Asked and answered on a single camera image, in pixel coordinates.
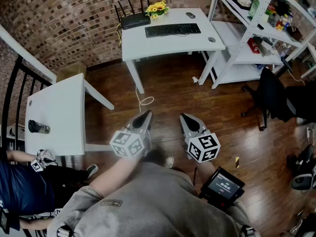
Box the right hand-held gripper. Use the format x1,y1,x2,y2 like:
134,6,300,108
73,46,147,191
179,113,221,163

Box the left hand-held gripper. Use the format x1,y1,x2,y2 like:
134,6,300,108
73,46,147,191
110,110,154,159

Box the black keyboard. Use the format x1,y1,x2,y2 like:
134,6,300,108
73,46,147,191
145,23,201,39

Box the person's left forearm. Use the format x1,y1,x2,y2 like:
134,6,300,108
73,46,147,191
88,154,146,199

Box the person's right forearm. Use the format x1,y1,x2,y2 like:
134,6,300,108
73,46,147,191
196,160,217,180

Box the person's dark trousers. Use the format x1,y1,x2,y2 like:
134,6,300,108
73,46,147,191
142,148,169,168

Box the white desk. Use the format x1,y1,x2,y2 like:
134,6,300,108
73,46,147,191
121,8,226,95

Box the black monitor device with screen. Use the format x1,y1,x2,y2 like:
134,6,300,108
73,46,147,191
198,166,245,208

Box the white table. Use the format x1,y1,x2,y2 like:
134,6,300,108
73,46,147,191
24,73,115,157

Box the person's grey shirt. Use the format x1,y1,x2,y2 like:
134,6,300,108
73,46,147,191
46,161,262,237

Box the white metal shelf rack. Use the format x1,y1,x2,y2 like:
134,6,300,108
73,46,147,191
207,0,316,90

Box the cardboard box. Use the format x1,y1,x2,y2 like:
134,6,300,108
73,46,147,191
56,62,87,83

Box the black office chair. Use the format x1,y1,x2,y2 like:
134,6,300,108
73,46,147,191
241,67,316,132

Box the black patterned tumbler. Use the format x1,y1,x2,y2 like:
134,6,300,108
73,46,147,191
28,119,51,134

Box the black router with antennas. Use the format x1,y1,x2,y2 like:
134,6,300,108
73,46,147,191
114,0,151,31

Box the red box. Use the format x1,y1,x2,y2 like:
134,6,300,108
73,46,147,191
247,38,260,54

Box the sunflowers in white pot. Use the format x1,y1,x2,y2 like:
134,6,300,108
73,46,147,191
145,0,170,20

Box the black and white equipment pile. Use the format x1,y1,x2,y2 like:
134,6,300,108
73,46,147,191
286,144,316,193

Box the white beam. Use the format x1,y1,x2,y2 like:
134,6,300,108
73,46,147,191
0,25,57,84

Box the black metal railing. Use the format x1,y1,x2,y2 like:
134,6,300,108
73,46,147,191
0,55,53,158

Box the green plastic bottle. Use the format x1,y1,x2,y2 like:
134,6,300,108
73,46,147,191
248,0,260,18

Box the white cable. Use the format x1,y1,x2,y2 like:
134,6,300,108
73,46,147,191
135,84,155,113

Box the yellow cable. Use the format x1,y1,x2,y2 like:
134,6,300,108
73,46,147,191
116,23,123,47

